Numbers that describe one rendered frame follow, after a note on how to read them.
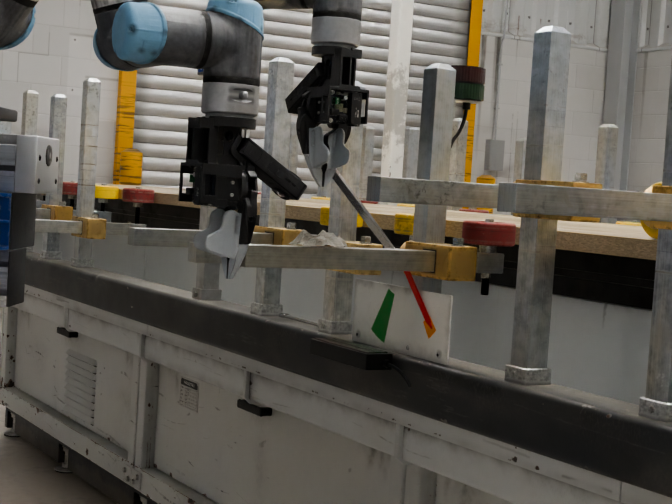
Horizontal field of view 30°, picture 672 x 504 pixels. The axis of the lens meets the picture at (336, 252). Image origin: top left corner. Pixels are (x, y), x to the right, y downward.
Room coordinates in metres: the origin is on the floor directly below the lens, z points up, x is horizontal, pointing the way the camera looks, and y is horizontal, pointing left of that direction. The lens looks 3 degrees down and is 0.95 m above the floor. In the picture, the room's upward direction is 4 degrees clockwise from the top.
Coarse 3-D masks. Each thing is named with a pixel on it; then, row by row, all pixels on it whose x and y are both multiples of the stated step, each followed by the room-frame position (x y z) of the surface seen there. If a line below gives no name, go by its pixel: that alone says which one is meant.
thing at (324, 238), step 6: (300, 234) 1.73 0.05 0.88; (306, 234) 1.73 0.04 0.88; (318, 234) 1.74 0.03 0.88; (324, 234) 1.74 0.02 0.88; (330, 234) 1.74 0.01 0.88; (294, 240) 1.73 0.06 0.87; (300, 240) 1.73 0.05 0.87; (306, 240) 1.73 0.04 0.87; (312, 240) 1.70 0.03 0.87; (318, 240) 1.71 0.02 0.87; (324, 240) 1.71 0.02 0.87; (330, 240) 1.73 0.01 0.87; (336, 240) 1.74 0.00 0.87; (342, 240) 1.76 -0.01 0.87; (336, 246) 1.73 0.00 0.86; (342, 246) 1.74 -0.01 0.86
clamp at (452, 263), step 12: (444, 252) 1.80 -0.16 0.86; (456, 252) 1.80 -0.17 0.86; (468, 252) 1.81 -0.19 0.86; (444, 264) 1.80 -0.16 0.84; (456, 264) 1.80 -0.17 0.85; (468, 264) 1.81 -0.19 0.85; (432, 276) 1.82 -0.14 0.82; (444, 276) 1.80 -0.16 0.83; (456, 276) 1.80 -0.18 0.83; (468, 276) 1.81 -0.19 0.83
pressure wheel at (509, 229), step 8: (464, 224) 1.88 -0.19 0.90; (472, 224) 1.86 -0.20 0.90; (480, 224) 1.85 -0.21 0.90; (488, 224) 1.85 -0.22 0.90; (496, 224) 1.85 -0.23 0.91; (504, 224) 1.85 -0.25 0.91; (512, 224) 1.87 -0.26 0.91; (464, 232) 1.88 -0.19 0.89; (472, 232) 1.86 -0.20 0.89; (480, 232) 1.85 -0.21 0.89; (488, 232) 1.85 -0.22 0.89; (496, 232) 1.85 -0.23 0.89; (504, 232) 1.85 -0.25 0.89; (512, 232) 1.87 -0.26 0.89; (464, 240) 1.87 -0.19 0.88; (472, 240) 1.86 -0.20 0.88; (480, 240) 1.85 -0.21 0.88; (488, 240) 1.85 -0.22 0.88; (496, 240) 1.85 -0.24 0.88; (504, 240) 1.85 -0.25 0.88; (512, 240) 1.87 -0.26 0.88; (480, 248) 1.88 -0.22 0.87; (488, 248) 1.88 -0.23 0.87; (488, 280) 1.89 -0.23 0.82; (488, 288) 1.89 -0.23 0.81
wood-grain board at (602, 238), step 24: (120, 192) 3.41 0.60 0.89; (168, 192) 3.33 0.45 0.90; (288, 216) 2.60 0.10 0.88; (312, 216) 2.51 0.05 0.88; (384, 216) 2.29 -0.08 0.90; (456, 216) 2.52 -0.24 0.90; (480, 216) 2.71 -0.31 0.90; (504, 216) 2.92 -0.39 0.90; (576, 240) 1.85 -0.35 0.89; (600, 240) 1.80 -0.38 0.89; (624, 240) 1.76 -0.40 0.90; (648, 240) 1.72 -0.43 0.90
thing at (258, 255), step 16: (256, 256) 1.67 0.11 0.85; (272, 256) 1.68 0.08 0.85; (288, 256) 1.70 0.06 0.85; (304, 256) 1.71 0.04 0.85; (320, 256) 1.72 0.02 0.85; (336, 256) 1.73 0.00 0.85; (352, 256) 1.75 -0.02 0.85; (368, 256) 1.76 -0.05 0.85; (384, 256) 1.78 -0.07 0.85; (400, 256) 1.79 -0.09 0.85; (416, 256) 1.80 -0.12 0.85; (432, 256) 1.82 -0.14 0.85; (480, 256) 1.86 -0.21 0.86; (496, 256) 1.88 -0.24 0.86; (480, 272) 1.86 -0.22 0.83; (496, 272) 1.88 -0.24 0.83
